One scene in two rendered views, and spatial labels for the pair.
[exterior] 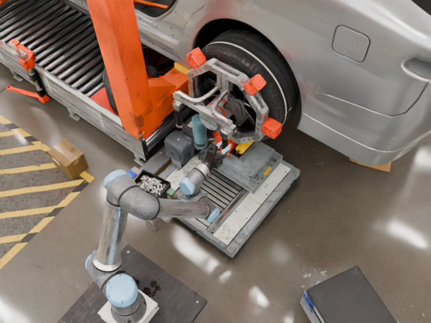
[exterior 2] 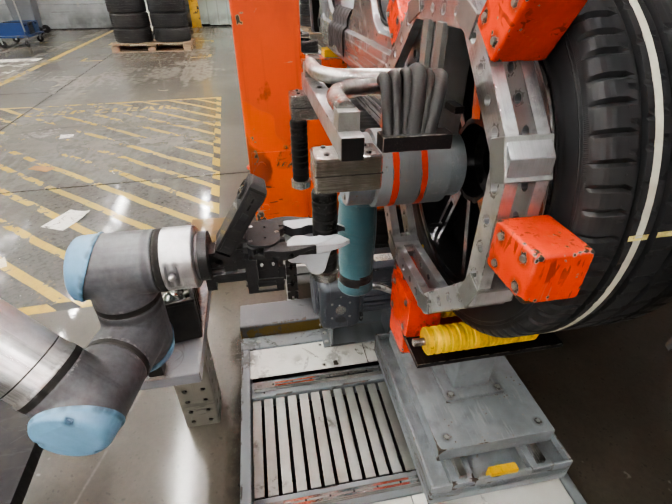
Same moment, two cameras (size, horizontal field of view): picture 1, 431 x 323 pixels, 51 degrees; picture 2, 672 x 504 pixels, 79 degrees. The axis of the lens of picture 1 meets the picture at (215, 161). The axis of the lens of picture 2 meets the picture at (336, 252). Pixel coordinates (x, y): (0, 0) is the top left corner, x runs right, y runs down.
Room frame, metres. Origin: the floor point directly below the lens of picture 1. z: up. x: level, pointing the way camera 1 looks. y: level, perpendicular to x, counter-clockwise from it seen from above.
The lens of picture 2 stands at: (1.15, -0.40, 1.14)
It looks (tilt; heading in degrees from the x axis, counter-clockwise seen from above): 34 degrees down; 40
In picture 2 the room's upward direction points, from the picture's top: straight up
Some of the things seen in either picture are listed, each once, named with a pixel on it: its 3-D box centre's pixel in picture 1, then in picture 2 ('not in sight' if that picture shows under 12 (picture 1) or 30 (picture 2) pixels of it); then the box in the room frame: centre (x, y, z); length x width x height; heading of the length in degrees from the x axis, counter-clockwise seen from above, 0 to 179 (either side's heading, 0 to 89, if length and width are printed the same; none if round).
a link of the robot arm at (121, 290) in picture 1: (122, 293); not in sight; (0.80, 0.49, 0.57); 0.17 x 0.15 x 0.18; 39
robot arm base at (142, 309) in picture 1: (127, 304); not in sight; (0.79, 0.48, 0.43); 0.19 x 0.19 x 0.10
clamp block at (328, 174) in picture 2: (228, 130); (345, 167); (1.56, -0.07, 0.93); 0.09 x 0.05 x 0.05; 141
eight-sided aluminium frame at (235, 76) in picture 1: (226, 103); (434, 163); (1.83, -0.07, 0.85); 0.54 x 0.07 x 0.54; 51
